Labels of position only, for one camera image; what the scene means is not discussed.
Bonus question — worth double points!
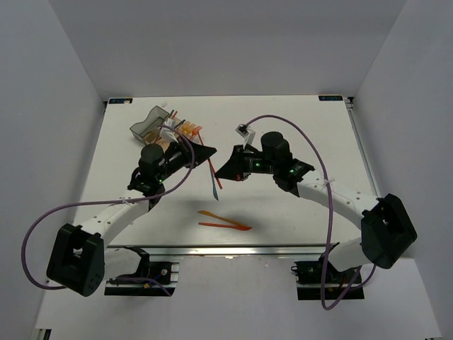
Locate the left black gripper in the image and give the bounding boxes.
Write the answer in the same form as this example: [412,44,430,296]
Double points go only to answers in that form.
[156,135,216,183]

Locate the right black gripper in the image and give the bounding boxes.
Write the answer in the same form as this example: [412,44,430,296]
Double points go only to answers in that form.
[214,144,277,182]

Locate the red plastic fork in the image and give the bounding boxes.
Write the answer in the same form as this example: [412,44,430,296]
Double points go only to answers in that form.
[191,125,202,138]

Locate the orange plastic fork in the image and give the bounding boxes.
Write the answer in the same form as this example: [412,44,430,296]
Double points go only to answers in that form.
[180,121,195,136]

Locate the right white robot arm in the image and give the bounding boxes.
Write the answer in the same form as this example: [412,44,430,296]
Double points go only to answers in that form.
[215,132,418,283]

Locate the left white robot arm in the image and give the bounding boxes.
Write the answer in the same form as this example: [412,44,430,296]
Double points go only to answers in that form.
[47,142,216,297]

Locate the clear container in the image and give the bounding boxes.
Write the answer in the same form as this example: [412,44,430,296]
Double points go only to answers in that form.
[181,121,202,140]

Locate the blue plastic knife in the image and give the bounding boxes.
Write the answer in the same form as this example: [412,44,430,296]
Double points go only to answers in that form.
[210,167,219,201]

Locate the orange plastic knife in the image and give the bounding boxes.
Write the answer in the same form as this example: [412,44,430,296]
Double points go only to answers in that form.
[198,210,248,227]

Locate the grey smoked container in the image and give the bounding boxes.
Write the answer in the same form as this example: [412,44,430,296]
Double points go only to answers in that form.
[130,106,170,145]

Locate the red plastic knife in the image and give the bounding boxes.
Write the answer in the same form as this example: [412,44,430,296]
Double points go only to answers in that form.
[198,222,251,232]

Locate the left blue corner sticker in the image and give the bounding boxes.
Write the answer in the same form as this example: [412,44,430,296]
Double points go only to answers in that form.
[108,98,133,105]

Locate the blue corner sticker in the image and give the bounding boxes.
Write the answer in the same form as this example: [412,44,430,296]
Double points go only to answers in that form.
[108,98,133,105]
[318,95,343,101]

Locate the right blue corner sticker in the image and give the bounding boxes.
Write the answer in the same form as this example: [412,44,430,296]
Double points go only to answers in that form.
[318,95,343,101]

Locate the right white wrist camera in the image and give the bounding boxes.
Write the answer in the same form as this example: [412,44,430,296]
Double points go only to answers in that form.
[235,124,256,147]

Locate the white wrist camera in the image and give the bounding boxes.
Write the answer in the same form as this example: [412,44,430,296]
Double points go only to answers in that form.
[158,118,178,143]
[235,124,256,147]

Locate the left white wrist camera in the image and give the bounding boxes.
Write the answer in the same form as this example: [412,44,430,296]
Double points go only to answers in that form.
[158,118,178,143]

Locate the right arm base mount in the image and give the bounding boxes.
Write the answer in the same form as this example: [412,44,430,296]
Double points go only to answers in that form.
[290,261,365,301]

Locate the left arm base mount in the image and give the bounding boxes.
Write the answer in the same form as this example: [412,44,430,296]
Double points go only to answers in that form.
[104,246,180,297]

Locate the aluminium table rail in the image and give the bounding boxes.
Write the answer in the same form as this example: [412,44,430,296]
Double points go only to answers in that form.
[67,244,383,257]

